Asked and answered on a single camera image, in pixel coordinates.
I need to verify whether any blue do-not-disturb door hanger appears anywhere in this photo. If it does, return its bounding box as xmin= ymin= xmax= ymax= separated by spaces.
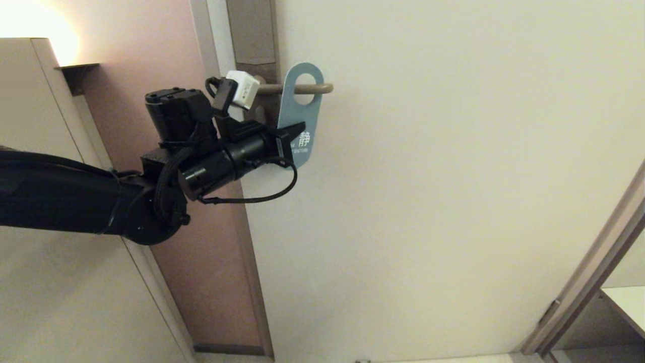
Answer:
xmin=277 ymin=62 xmax=324 ymax=169

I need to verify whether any brown door lock plate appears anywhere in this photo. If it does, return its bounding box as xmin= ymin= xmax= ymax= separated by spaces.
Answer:
xmin=225 ymin=0 xmax=283 ymax=127

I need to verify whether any cream door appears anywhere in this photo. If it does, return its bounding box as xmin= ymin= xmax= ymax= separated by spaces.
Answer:
xmin=207 ymin=0 xmax=645 ymax=361

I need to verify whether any beige cabinet panel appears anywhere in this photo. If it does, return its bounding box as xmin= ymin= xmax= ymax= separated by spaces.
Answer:
xmin=0 ymin=38 xmax=197 ymax=363

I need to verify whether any pale wardrobe shelf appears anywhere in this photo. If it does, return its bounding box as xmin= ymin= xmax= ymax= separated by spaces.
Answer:
xmin=600 ymin=287 xmax=645 ymax=341

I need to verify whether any black left camera bracket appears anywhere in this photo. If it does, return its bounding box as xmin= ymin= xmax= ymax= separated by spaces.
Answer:
xmin=206 ymin=76 xmax=269 ymax=145

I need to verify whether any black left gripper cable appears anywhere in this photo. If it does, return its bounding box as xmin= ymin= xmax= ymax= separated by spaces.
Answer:
xmin=199 ymin=156 xmax=299 ymax=205

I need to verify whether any beige metal door handle lever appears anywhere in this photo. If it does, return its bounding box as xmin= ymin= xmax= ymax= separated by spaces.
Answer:
xmin=254 ymin=76 xmax=334 ymax=95

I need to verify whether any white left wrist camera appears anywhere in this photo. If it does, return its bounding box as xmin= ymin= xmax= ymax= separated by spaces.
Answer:
xmin=226 ymin=70 xmax=261 ymax=111

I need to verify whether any dark wall lamp bracket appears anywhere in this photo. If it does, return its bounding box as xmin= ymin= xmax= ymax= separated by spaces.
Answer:
xmin=55 ymin=63 xmax=100 ymax=96

